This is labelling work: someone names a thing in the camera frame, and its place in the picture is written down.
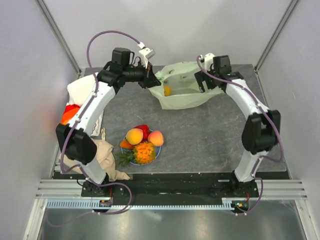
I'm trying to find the red yellow fake mango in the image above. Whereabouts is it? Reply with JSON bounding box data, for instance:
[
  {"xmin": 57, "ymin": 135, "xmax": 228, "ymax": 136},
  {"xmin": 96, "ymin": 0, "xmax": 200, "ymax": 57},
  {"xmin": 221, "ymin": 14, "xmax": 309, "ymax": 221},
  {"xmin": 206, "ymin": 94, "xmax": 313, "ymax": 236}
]
[{"xmin": 119, "ymin": 139, "xmax": 134, "ymax": 149}]

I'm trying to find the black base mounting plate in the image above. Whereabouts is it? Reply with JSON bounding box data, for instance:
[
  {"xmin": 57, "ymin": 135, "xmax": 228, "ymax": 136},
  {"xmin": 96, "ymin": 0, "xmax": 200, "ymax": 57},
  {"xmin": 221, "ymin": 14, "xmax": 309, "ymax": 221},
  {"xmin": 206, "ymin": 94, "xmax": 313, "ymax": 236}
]
[{"xmin": 81, "ymin": 172, "xmax": 263, "ymax": 210}]

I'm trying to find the beige crumpled cloth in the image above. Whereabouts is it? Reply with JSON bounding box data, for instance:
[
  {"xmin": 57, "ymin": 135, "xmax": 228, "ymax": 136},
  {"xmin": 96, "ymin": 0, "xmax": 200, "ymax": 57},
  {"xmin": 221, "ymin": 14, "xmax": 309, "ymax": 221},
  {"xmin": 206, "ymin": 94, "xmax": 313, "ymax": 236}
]
[{"xmin": 62, "ymin": 129, "xmax": 131, "ymax": 182}]

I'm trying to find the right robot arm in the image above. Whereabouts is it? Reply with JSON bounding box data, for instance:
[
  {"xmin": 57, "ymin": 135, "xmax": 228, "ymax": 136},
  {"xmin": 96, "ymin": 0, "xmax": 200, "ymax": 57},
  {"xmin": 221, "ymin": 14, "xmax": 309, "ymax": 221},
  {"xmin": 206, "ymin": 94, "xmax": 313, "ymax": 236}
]
[{"xmin": 194, "ymin": 53, "xmax": 282, "ymax": 197}]

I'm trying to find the aluminium corner post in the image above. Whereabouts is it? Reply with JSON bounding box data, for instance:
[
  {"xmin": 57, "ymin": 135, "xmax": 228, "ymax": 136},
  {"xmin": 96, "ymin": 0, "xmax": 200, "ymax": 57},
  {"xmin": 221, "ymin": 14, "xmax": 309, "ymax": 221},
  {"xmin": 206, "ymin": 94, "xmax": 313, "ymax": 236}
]
[
  {"xmin": 254, "ymin": 0, "xmax": 300, "ymax": 73},
  {"xmin": 35, "ymin": 0, "xmax": 82, "ymax": 77}
]

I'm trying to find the white folded towel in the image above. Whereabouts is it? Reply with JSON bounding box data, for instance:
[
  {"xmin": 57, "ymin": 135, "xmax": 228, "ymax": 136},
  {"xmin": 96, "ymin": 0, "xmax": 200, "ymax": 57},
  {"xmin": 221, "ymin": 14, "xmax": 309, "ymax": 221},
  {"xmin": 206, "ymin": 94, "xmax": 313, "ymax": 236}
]
[{"xmin": 67, "ymin": 74, "xmax": 96, "ymax": 107}]

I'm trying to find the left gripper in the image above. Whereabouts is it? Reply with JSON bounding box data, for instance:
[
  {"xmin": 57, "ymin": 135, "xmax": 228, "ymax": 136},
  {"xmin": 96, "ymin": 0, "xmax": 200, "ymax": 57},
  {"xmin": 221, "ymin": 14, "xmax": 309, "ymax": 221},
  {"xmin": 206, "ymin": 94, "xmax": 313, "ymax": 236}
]
[{"xmin": 123, "ymin": 61, "xmax": 162, "ymax": 90}]

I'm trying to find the yellow fake pear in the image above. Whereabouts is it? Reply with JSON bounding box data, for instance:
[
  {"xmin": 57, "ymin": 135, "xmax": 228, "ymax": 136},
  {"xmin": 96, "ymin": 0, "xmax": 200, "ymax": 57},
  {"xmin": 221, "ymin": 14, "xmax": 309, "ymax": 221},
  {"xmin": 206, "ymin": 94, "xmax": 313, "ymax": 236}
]
[{"xmin": 147, "ymin": 130, "xmax": 164, "ymax": 147}]

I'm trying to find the rainbow striped cloth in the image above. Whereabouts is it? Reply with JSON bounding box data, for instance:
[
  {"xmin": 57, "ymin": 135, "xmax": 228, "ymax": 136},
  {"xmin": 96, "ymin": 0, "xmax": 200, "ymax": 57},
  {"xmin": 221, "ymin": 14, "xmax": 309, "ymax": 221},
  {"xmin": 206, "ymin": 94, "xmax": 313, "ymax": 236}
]
[{"xmin": 60, "ymin": 104, "xmax": 81, "ymax": 125}]

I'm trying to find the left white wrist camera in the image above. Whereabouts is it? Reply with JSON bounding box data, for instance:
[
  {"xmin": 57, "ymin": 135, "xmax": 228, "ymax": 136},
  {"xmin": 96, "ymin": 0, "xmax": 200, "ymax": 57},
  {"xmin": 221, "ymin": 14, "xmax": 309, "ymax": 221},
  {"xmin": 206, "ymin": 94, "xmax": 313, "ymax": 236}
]
[{"xmin": 137, "ymin": 42, "xmax": 156, "ymax": 69}]

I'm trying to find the grey slotted cable duct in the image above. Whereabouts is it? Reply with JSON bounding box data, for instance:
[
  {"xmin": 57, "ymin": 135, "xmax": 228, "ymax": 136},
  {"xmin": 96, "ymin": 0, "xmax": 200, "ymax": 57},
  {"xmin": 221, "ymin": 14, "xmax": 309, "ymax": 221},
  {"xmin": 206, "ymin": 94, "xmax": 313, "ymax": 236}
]
[{"xmin": 46, "ymin": 197, "xmax": 243, "ymax": 211}]

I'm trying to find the red fake apple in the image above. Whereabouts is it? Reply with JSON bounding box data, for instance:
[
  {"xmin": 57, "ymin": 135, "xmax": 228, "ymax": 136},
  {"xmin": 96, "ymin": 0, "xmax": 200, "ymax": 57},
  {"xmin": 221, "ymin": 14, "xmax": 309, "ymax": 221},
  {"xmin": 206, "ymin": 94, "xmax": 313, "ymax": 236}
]
[{"xmin": 135, "ymin": 124, "xmax": 152, "ymax": 141}]

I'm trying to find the blue plastic plate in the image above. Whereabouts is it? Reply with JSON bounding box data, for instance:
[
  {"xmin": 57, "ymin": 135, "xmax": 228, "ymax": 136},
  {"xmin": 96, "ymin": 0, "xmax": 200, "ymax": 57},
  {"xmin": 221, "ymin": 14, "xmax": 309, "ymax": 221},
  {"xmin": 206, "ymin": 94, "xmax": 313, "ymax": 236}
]
[{"xmin": 120, "ymin": 136, "xmax": 162, "ymax": 165}]

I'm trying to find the small orange fake fruit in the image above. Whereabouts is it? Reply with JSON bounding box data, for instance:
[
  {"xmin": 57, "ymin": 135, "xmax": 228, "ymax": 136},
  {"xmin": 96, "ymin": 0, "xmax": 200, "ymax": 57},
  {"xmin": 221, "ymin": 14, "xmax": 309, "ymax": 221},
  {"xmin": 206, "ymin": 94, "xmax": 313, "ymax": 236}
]
[{"xmin": 163, "ymin": 86, "xmax": 172, "ymax": 97}]

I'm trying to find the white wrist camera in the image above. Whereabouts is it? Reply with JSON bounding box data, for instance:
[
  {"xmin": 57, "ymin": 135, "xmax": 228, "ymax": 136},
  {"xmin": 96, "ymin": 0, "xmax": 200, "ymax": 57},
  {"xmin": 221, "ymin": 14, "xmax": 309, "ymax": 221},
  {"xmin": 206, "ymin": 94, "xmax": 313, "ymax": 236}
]
[
  {"xmin": 200, "ymin": 53, "xmax": 215, "ymax": 71},
  {"xmin": 137, "ymin": 42, "xmax": 156, "ymax": 69}
]

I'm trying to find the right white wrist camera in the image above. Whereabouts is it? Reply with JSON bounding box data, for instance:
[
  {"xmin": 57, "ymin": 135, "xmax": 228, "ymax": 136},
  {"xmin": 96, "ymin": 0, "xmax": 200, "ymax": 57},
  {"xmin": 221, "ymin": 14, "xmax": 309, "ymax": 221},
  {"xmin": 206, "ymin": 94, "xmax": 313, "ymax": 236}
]
[{"xmin": 200, "ymin": 53, "xmax": 215, "ymax": 71}]

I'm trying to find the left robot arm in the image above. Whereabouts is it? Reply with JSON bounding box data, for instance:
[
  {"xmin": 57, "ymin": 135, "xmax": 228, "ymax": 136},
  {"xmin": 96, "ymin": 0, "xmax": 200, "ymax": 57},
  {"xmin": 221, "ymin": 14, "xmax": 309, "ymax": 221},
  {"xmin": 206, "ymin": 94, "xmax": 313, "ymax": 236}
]
[{"xmin": 55, "ymin": 47, "xmax": 161, "ymax": 197}]

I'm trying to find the left aluminium corner post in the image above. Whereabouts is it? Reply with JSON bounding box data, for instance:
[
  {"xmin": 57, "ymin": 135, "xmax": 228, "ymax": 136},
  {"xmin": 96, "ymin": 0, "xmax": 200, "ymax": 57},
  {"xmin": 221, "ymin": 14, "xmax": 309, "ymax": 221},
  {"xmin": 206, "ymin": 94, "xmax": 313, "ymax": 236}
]
[{"xmin": 35, "ymin": 0, "xmax": 82, "ymax": 77}]

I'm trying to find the right aluminium corner post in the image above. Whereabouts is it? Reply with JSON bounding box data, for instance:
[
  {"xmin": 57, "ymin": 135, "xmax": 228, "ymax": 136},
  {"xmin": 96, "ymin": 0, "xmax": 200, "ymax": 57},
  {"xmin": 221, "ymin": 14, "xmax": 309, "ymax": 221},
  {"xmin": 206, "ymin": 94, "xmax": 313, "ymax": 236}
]
[{"xmin": 254, "ymin": 0, "xmax": 300, "ymax": 73}]

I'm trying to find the fake pineapple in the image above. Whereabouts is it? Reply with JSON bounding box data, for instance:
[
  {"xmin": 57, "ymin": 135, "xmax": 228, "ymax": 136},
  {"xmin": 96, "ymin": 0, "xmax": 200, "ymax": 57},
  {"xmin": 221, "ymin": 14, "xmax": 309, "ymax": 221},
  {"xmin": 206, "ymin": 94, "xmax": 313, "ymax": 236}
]
[{"xmin": 115, "ymin": 141, "xmax": 156, "ymax": 166}]

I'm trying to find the orange yellow fake peach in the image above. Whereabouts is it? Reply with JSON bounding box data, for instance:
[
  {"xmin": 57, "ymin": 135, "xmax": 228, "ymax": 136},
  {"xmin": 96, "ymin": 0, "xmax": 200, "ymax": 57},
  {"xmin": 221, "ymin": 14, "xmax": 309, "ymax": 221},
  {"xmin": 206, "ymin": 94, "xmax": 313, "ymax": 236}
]
[{"xmin": 125, "ymin": 128, "xmax": 144, "ymax": 145}]

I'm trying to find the pale green plastic bag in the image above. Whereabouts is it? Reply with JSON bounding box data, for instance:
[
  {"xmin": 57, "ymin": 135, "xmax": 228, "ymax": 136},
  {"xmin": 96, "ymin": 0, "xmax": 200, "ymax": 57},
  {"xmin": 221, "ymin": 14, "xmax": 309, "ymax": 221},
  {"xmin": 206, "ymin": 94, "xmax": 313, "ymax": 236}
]
[{"xmin": 148, "ymin": 61, "xmax": 223, "ymax": 110}]

